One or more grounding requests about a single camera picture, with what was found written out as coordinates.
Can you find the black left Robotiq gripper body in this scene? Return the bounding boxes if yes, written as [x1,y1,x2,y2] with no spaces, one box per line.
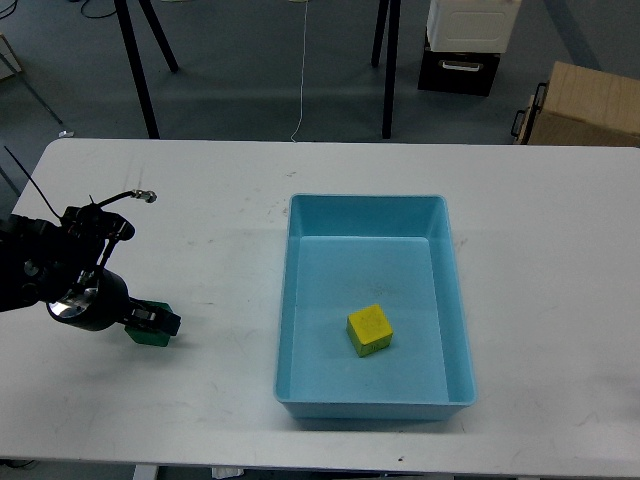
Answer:
[47,270,129,332]

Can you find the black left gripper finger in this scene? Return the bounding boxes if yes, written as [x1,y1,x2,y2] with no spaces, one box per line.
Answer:
[128,298,181,336]

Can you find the green wooden block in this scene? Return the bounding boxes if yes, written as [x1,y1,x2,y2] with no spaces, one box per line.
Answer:
[124,315,175,347]

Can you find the yellow wooden block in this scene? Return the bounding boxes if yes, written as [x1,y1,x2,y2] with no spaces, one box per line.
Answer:
[346,304,394,358]

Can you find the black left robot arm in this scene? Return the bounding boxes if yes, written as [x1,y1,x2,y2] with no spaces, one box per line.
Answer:
[1,189,181,347]

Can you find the light blue plastic box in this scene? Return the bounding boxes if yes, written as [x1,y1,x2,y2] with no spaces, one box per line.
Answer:
[274,194,477,421]

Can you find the black storage box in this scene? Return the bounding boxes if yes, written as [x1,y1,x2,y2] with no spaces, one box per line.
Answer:
[418,35,501,97]

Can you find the black left stand legs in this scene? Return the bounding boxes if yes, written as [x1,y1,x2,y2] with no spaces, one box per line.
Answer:
[113,0,180,140]

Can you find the black stand legs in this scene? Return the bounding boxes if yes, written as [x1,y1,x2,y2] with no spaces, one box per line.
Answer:
[370,0,402,140]
[113,0,180,140]

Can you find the black right stand legs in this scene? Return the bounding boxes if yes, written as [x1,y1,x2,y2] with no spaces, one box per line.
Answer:
[370,0,402,140]

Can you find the white appliance on floor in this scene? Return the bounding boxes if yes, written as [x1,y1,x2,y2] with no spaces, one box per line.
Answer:
[426,0,521,54]

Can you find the white hanging cord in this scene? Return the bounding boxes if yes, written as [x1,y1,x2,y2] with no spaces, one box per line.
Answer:
[289,0,309,143]

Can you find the cardboard box with handles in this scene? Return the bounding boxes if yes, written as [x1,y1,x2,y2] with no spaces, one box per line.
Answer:
[511,61,639,147]

